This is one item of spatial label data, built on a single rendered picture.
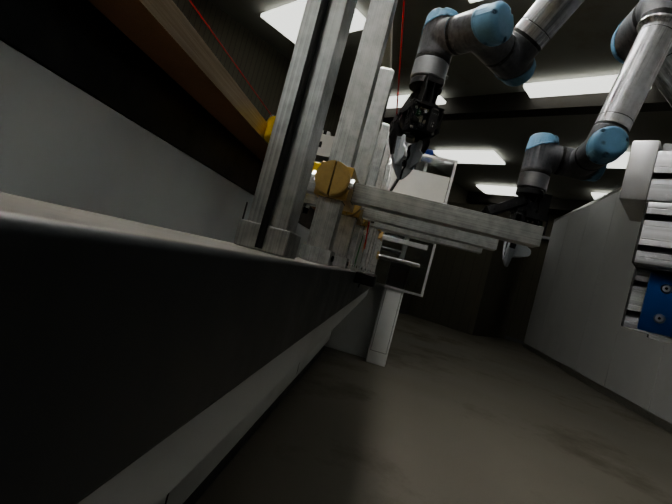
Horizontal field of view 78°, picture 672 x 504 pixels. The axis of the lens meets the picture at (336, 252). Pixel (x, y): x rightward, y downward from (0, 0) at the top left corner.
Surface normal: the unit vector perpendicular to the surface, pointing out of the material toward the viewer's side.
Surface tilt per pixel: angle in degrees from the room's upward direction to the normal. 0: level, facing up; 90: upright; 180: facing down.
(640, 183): 90
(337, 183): 90
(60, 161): 90
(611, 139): 90
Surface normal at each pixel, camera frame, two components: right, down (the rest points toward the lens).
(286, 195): -0.12, -0.06
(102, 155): 0.96, 0.25
